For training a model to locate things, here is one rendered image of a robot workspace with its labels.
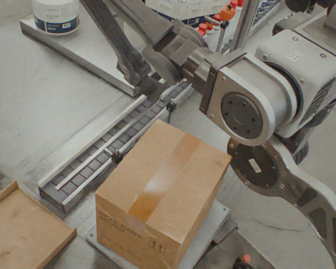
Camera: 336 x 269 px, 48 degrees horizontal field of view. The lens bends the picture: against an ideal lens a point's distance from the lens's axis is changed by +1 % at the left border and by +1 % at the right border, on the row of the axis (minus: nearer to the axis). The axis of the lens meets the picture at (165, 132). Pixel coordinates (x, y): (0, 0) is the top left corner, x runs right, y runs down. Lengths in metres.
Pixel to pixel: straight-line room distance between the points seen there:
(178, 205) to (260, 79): 0.39
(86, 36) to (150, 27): 1.01
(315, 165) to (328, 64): 2.01
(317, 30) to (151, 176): 0.50
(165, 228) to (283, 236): 1.48
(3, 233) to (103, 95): 0.65
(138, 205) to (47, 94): 0.80
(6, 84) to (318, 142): 2.07
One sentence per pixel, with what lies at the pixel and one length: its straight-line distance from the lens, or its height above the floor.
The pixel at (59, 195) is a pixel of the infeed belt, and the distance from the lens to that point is 1.21.
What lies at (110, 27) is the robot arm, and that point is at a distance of 1.08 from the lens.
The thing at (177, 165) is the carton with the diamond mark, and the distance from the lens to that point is 0.98.
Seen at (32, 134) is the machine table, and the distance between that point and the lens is 1.44.
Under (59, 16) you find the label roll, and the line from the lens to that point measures 1.74.
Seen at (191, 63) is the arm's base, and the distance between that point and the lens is 0.72.
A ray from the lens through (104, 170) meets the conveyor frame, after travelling 1.28.
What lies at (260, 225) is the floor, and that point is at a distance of 2.29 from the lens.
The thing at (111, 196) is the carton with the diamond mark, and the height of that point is 1.12.
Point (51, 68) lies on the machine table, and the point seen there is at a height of 0.83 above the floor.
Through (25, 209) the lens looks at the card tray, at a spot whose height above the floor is 0.83.
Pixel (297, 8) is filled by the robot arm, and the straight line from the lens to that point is 1.14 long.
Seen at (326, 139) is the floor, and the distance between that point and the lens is 2.91.
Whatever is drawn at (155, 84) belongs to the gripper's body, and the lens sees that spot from 1.32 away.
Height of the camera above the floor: 1.91
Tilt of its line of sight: 49 degrees down
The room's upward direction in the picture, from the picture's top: 10 degrees clockwise
